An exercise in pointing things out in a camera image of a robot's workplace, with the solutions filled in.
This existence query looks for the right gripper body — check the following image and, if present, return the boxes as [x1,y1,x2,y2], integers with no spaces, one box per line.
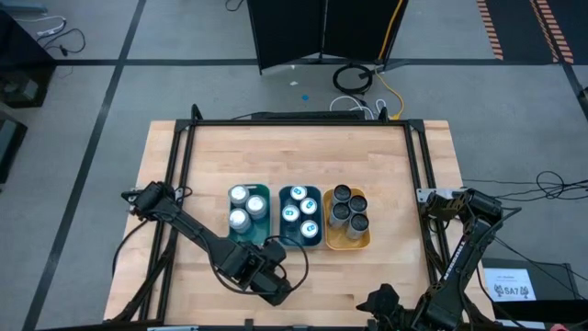
[369,283,417,331]

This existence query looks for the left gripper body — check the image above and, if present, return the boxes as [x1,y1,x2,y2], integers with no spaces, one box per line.
[229,238,288,286]

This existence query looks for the white SA7 paper sign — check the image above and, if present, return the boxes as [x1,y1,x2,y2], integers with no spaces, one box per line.
[483,268,537,302]

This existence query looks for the dark teal plastic bin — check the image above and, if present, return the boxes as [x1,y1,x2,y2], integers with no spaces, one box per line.
[277,184,323,249]

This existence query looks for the black equipment case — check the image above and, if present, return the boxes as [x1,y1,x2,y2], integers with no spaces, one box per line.
[0,109,28,185]

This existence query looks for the green plastic bin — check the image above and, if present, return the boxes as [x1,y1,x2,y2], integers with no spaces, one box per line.
[227,183,273,245]

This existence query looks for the black power strip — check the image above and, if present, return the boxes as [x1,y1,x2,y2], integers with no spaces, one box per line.
[250,110,368,122]

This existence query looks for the black box under sign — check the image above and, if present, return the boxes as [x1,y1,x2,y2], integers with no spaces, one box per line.
[480,257,581,324]

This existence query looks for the white cables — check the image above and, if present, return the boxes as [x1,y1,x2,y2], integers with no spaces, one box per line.
[328,95,388,121]

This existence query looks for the black cabinet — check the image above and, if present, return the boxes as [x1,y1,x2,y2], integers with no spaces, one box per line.
[0,8,57,109]

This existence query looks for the coiled black cable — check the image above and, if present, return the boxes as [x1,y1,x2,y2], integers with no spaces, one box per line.
[332,63,374,97]

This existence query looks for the Spindrift sparkling water can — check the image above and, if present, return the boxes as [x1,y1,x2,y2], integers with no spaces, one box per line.
[245,195,268,221]
[228,209,253,234]
[229,184,251,207]

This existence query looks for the thin black floor cable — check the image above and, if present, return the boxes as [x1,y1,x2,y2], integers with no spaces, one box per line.
[35,27,87,59]

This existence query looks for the yellow cable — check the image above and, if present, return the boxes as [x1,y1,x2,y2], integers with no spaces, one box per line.
[374,0,406,121]

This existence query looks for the black metal table frame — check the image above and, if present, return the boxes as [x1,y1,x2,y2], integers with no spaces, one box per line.
[107,103,497,327]

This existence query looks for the white cable with plug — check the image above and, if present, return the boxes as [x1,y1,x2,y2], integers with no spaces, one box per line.
[13,15,68,39]

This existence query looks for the black left base cable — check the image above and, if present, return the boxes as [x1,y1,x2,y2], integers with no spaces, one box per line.
[111,211,160,280]

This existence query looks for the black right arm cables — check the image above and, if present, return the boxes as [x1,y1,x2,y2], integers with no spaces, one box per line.
[461,169,588,286]

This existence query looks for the black orange-striped floor mat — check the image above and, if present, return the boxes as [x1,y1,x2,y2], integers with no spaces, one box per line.
[476,0,588,65]

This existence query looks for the yellow plastic bin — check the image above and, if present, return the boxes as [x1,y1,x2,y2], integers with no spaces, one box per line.
[322,187,372,252]

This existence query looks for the black folding partition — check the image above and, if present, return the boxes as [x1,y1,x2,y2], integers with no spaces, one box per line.
[246,0,410,75]

